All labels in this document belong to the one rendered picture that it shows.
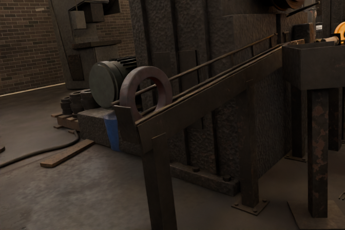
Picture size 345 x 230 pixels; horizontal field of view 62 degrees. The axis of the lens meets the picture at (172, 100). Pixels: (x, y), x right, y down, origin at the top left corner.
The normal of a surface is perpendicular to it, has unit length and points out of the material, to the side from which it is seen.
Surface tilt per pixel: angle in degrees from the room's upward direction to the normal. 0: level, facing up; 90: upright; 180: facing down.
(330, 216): 0
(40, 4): 90
